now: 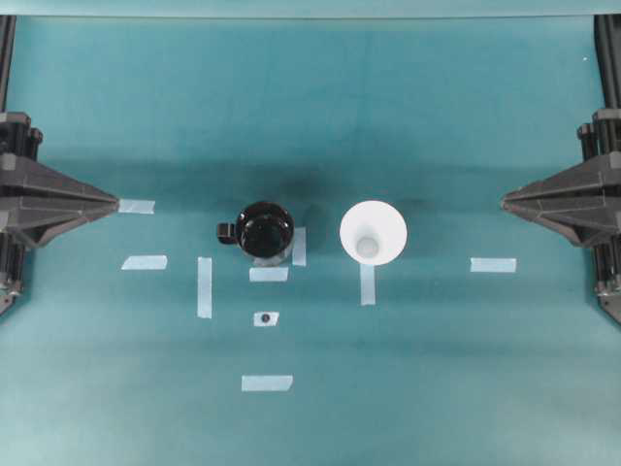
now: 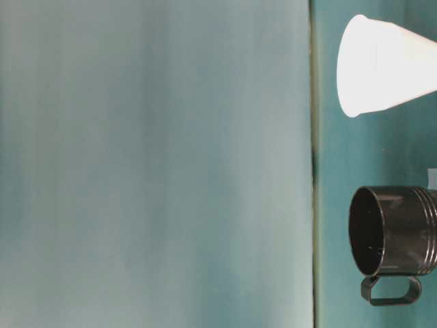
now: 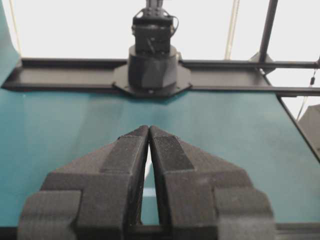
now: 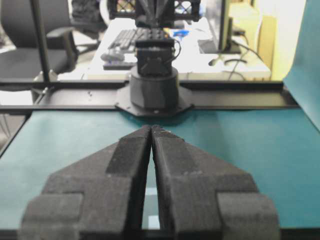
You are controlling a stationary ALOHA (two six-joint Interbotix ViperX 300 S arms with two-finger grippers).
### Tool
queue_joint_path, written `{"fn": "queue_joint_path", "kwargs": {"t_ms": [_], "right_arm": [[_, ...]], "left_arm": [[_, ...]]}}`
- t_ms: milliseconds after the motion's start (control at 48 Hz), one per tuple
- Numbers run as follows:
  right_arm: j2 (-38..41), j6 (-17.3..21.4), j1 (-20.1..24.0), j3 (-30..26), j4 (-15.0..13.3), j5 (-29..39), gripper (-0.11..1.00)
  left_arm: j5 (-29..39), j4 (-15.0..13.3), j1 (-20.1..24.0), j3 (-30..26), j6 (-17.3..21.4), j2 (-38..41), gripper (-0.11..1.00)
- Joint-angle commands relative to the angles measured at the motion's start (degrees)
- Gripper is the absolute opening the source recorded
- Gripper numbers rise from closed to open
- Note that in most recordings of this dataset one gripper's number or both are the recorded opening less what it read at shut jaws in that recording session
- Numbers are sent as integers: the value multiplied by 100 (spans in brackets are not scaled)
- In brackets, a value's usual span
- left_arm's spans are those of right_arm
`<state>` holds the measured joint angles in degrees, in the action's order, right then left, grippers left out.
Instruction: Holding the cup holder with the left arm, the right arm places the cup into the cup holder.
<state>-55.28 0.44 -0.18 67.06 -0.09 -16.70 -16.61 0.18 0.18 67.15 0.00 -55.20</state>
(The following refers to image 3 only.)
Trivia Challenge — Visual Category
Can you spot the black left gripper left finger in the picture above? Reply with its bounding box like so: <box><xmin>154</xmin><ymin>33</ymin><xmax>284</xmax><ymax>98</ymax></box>
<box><xmin>17</xmin><ymin>125</ymin><xmax>149</xmax><ymax>240</ymax></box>

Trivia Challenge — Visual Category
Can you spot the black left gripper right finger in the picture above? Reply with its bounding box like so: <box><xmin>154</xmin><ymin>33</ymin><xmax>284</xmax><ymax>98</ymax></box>
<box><xmin>149</xmin><ymin>126</ymin><xmax>275</xmax><ymax>240</ymax></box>

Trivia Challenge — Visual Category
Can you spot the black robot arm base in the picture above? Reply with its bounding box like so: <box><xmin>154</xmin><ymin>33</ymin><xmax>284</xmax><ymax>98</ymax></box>
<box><xmin>113</xmin><ymin>0</ymin><xmax>192</xmax><ymax>98</ymax></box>

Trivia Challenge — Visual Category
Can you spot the black vertical frame post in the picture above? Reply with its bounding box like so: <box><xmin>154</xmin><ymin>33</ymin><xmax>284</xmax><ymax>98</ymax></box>
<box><xmin>259</xmin><ymin>0</ymin><xmax>278</xmax><ymax>62</ymax></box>

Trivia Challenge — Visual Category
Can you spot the black metal frame rail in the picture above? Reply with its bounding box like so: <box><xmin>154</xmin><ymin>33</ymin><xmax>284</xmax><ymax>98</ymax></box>
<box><xmin>2</xmin><ymin>58</ymin><xmax>320</xmax><ymax>98</ymax></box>

